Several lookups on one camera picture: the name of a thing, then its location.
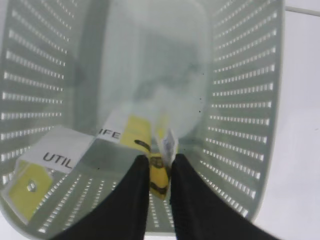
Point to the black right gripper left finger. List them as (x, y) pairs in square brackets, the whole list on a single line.
[(122, 215)]

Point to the pale green woven basket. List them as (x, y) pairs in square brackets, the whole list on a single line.
[(211, 69)]

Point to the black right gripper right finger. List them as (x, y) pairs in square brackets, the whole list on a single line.
[(199, 214)]

